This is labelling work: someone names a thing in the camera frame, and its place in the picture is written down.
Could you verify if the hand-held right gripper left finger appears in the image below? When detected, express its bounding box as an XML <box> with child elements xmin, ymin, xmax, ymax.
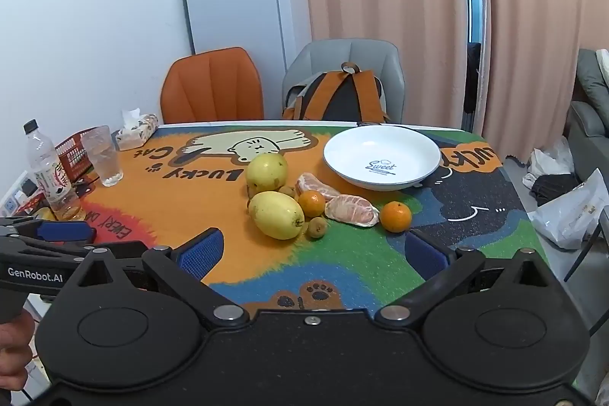
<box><xmin>61</xmin><ymin>229</ymin><xmax>249</xmax><ymax>331</ymax></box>

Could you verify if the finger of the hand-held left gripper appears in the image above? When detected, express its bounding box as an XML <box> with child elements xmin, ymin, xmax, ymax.
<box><xmin>0</xmin><ymin>237</ymin><xmax>92</xmax><ymax>266</ymax></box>
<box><xmin>0</xmin><ymin>217</ymin><xmax>98</xmax><ymax>245</ymax></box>

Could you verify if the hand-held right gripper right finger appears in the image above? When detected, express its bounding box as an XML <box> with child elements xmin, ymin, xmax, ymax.
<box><xmin>376</xmin><ymin>230</ymin><xmax>560</xmax><ymax>331</ymax></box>

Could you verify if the small mandarin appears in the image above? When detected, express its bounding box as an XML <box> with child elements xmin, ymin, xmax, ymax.
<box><xmin>379</xmin><ymin>201</ymin><xmax>413</xmax><ymax>233</ymax></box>
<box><xmin>298</xmin><ymin>190</ymin><xmax>327</xmax><ymax>218</ymax></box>

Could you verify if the large yellow pear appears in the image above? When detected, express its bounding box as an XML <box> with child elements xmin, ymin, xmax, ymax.
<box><xmin>248</xmin><ymin>191</ymin><xmax>306</xmax><ymax>240</ymax></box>

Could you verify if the round greenish pear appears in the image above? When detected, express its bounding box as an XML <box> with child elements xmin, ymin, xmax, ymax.
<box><xmin>246</xmin><ymin>153</ymin><xmax>289</xmax><ymax>199</ymax></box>

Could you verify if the white plate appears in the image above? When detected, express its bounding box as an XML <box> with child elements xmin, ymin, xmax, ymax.
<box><xmin>323</xmin><ymin>125</ymin><xmax>442</xmax><ymax>192</ymax></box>

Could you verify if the person's left hand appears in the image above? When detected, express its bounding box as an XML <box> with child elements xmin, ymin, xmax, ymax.
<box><xmin>0</xmin><ymin>315</ymin><xmax>36</xmax><ymax>390</ymax></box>

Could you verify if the colourful printed table mat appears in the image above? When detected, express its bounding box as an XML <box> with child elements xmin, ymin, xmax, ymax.
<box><xmin>29</xmin><ymin>122</ymin><xmax>555</xmax><ymax>314</ymax></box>

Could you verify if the clear plastic bottle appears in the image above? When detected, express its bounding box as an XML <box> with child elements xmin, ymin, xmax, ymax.
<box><xmin>23</xmin><ymin>119</ymin><xmax>87</xmax><ymax>222</ymax></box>

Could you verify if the white power strip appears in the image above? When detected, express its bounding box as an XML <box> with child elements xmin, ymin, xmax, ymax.
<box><xmin>0</xmin><ymin>178</ymin><xmax>39</xmax><ymax>217</ymax></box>

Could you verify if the red plastic basket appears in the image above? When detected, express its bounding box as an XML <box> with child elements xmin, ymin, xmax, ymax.
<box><xmin>54</xmin><ymin>126</ymin><xmax>103</xmax><ymax>178</ymax></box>

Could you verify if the clear glass cup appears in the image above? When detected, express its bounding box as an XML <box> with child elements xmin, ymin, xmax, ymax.
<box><xmin>81</xmin><ymin>125</ymin><xmax>124</xmax><ymax>188</ymax></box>

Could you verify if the printed tissue box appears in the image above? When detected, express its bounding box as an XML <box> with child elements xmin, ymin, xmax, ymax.
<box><xmin>115</xmin><ymin>108</ymin><xmax>159</xmax><ymax>151</ymax></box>

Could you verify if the black clothing pile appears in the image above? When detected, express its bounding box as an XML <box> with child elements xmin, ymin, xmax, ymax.
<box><xmin>529</xmin><ymin>173</ymin><xmax>579</xmax><ymax>207</ymax></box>

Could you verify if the large white plastic bag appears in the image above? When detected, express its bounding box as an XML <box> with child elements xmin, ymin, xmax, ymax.
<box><xmin>528</xmin><ymin>168</ymin><xmax>609</xmax><ymax>250</ymax></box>

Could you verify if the small white plastic bag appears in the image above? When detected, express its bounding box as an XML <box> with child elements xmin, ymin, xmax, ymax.
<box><xmin>522</xmin><ymin>137</ymin><xmax>574</xmax><ymax>190</ymax></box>

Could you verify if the orange chair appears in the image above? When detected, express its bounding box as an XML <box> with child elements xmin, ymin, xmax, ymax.
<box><xmin>160</xmin><ymin>47</ymin><xmax>265</xmax><ymax>124</ymax></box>

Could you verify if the orange grey backpack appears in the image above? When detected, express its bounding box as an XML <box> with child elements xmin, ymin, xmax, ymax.
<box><xmin>282</xmin><ymin>62</ymin><xmax>392</xmax><ymax>124</ymax></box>

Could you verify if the grey sofa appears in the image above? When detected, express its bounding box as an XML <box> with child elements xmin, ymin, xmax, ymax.
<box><xmin>564</xmin><ymin>48</ymin><xmax>609</xmax><ymax>197</ymax></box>

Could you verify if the grey chair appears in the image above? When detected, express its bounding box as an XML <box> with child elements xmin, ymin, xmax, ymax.
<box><xmin>282</xmin><ymin>38</ymin><xmax>406</xmax><ymax>124</ymax></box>

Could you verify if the grey sofa cushion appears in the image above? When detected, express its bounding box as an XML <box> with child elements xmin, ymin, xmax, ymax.
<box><xmin>577</xmin><ymin>49</ymin><xmax>609</xmax><ymax>126</ymax></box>

